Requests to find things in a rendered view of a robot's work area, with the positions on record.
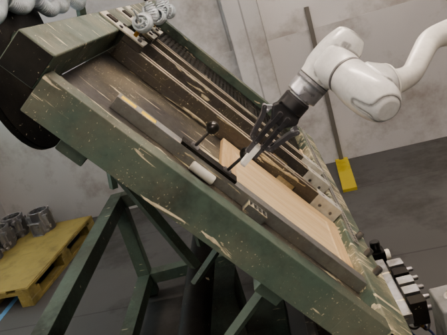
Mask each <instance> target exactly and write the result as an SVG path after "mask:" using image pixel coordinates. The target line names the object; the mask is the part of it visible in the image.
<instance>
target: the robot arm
mask: <svg viewBox="0 0 447 335"><path fill-rule="evenodd" d="M446 46H447V19H446V20H444V21H441V22H439V23H437V24H435V25H433V26H431V27H429V28H427V29H426V30H425V31H424V32H422V33H421V34H420V36H419V37H418V38H417V40H416V42H415V44H414V46H413V48H412V50H411V52H410V54H409V56H408V58H407V60H406V63H405V65H404V66H403V67H401V68H394V67H393V66H392V65H390V64H388V63H376V62H369V61H367V62H363V61H362V60H360V59H359V58H360V56H361V55H362V52H363V47H364V41H363V39H362V38H361V37H360V36H358V35H357V34H356V33H355V32H354V31H352V30H351V29H349V28H346V27H338V28H336V29H335V30H333V31H332V32H330V33H329V34H328V35H327V36H326V37H325V38H324V39H323V40H322V41H321V42H320V43H319V44H318V45H317V46H316V47H315V48H314V49H313V51H312V52H311V54H310V55H309V56H308V57H307V60H306V61H305V64H304V65H303V67H302V69H301V70H300V71H299V72H298V73H297V74H296V76H295V77H294V78H293V80H292V81H291V82H290V83H289V84H288V86H289V88H290V89H291V90H287V91H286V92H285V93H284V94H283V96H282V97H281V98H280V99H279V100H278V101H277V102H274V103H273V104H266V103H263V104H262V107H261V112H260V114H259V116H258V118H257V120H256V122H255V124H254V126H253V128H252V130H251V132H250V138H251V139H252V142H251V143H250V145H248V147H247V148H246V152H247V153H246V155H245V156H244V157H243V158H242V159H241V161H240V164H241V165H242V166H243V167H245V166H246V165H247V164H248V163H249V162H250V161H251V159H252V158H255V159H257V158H258V157H259V156H260V154H261V153H262V152H263V151H268V152H272V151H273V150H275V149H276V148H278V147H279V146H280V145H282V144H283V143H285V142H286V141H287V140H289V139H290V138H292V137H294V136H298V135H299V134H300V132H299V130H298V127H297V125H298V122H299V119H300V118H301V117H302V115H304V113H305V112H306V111H307V110H308V109H309V105H311V106H314V105H316V103H317V102H318V101H319V100H320V99H321V98H322V97H323V95H325V94H326V92H327V91H328V90H331V91H333V92H334V93H335V94H336V95H337V97H338V99H339V100H340V101H341V102H342V103H343V104H344V105H345V106H347V107H348V108H349V109H350V110H352V111H353V112H354V113H355V114H357V115H359V116H360V117H362V118H364V119H366V120H369V121H371V122H386V121H387V120H390V119H391V118H393V117H394V116H395V115H396V114H397V113H398V111H399V110H400V107H401V104H402V98H401V93H402V92H404V91H406V90H408V89H409V88H412V87H413V86H414V85H415V84H417V83H418V82H419V81H420V79H421V78H422V77H423V76H424V73H425V72H426V70H427V68H428V66H429V64H430V62H431V60H432V58H433V56H434V54H435V52H436V51H437V49H439V48H440V47H446ZM270 109H271V119H270V120H269V121H268V123H267V124H266V125H265V126H264V127H263V129H262V130H261V131H260V132H259V133H258V135H256V133H257V131H258V129H259V127H260V126H261V123H262V122H263V119H264V118H265V115H266V112H269V110H270ZM275 124H277V126H276V128H275V129H274V130H273V131H272V133H270V135H269V136H268V137H267V138H266V139H265V141H264V142H263V143H262V144H261V146H260V145H259V144H258V143H259V142H260V141H261V139H262V138H263V137H264V136H265V135H266V133H268V131H269V130H270V129H271V128H272V127H273V126H274V125H275ZM289 127H292V128H291V129H290V131H288V132H287V133H286V134H284V135H283V136H282V137H280V138H279V139H278V140H276V141H274V143H272V144H271V145H270V143H271V142H272V141H273V140H274V139H275V137H276V136H277V135H278V134H279V133H280V132H281V131H282V130H283V129H284V128H289ZM255 135H256V136H255Z"/></svg>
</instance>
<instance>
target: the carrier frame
mask: <svg viewBox="0 0 447 335"><path fill-rule="evenodd" d="M134 205H136V204H135V202H133V200H132V199H131V198H130V197H129V196H128V194H127V193H126V192H125V191H123V192H120V193H115V194H112V195H110V197H109V199H108V201H107V202H106V204H105V206H104V207H103V209H102V211H101V212H100V215H99V216H98V218H97V220H96V221H95V223H94V225H93V226H92V229H91V230H90V232H89V234H88V235H87V237H86V239H85V240H84V243H83V244H82V246H81V248H80V249H79V251H78V253H77V254H76V256H75V258H74V260H73V261H72V263H71V265H70V267H69V269H68V270H67V272H66V274H65V275H64V277H63V279H62V281H61V282H60V284H59V286H58V287H57V289H56V291H55V293H54V295H53V296H52V298H51V300H50V301H49V303H48V305H47V307H46V309H45V310H44V312H43V313H42V315H41V317H40V319H39V321H38V322H37V324H36V326H35V327H34V329H33V331H32V332H31V335H64V334H65V332H66V330H67V328H68V326H69V324H70V321H71V319H72V317H73V315H74V313H75V311H76V309H77V306H78V304H79V302H80V300H81V298H82V296H83V294H84V292H85V290H86V288H87V286H88V284H89V282H90V280H91V278H92V275H93V273H94V271H95V269H96V267H97V265H98V263H99V261H100V258H101V256H102V254H103V252H104V250H105V248H106V246H107V244H108V242H109V240H110V238H111V236H112V234H113V232H114V229H115V227H116V225H117V224H118V227H119V229H120V232H121V235H122V238H123V240H124V243H125V245H126V248H127V250H128V253H129V255H130V258H131V261H132V264H133V266H134V269H135V271H136V274H137V276H138V278H137V281H136V284H135V287H134V291H133V293H132V297H131V299H130V303H129V306H128V310H127V312H126V316H125V318H124V322H123V325H122V328H121V331H120V334H119V335H140V331H141V328H142V323H143V321H144V316H145V313H146V309H147V306H148V301H149V298H150V297H153V296H158V292H159V288H158V284H157V282H162V281H165V280H170V279H175V278H178V277H183V276H186V283H185V287H184V295H183V300H182V308H181V313H180V321H179V325H178V333H177V335H224V334H225V332H226V331H227V330H228V328H229V327H230V326H231V324H232V323H233V321H234V320H235V319H236V317H237V316H238V314H239V313H240V312H241V310H242V309H243V308H244V306H245V305H246V304H247V301H246V298H245V295H244V292H243V288H242V285H241V282H240V279H239V275H238V273H237V269H236V267H235V265H234V264H233V263H232V262H231V261H229V260H228V259H226V258H225V257H224V256H222V255H221V254H219V255H218V257H217V258H216V260H215V261H214V263H213V264H212V265H211V267H210V268H209V270H208V271H207V273H206V274H205V276H204V277H203V279H202V280H201V281H200V282H199V283H197V284H192V283H191V281H192V279H193V278H194V276H195V275H196V273H197V272H198V270H199V269H200V267H201V266H202V264H203V263H204V261H205V260H206V259H207V257H208V255H209V254H210V253H211V251H212V248H211V247H210V246H208V245H207V244H205V243H204V245H202V246H201V247H198V246H197V244H196V240H195V238H194V235H193V237H192V245H191V249H190V250H191V252H193V254H194V255H195V256H196V257H197V258H198V260H199V261H200V262H201V265H200V266H199V267H198V268H196V269H190V268H189V266H188V265H187V264H186V263H185V262H184V261H183V260H182V261H178V262H175V263H170V264H167V265H162V266H159V267H154V268H151V266H150V263H149V260H148V257H147V255H146V252H145V250H144V247H143V244H142V242H141V239H140V236H139V234H138V231H137V228H136V226H135V223H134V220H133V218H132V214H131V212H130V209H129V207H131V206H134ZM303 315H304V314H303ZM304 319H305V324H306V328H307V333H308V335H332V334H331V333H330V332H328V331H326V330H325V329H324V328H322V327H321V326H319V325H318V324H317V323H316V322H314V321H313V320H311V319H310V318H309V317H307V316H305V315H304ZM238 335H291V329H290V324H289V317H288V312H287V307H286V304H285V301H284V300H282V301H281V302H280V303H279V304H278V305H277V306H275V305H274V304H272V303H271V302H269V301H268V300H267V299H264V300H263V302H262V303H261V304H260V306H259V307H258V309H257V310H256V311H255V312H254V314H253V316H252V317H251V318H250V319H249V321H248V322H247V324H246V325H245V326H244V327H243V329H242V330H241V332H240V333H239V334H238Z"/></svg>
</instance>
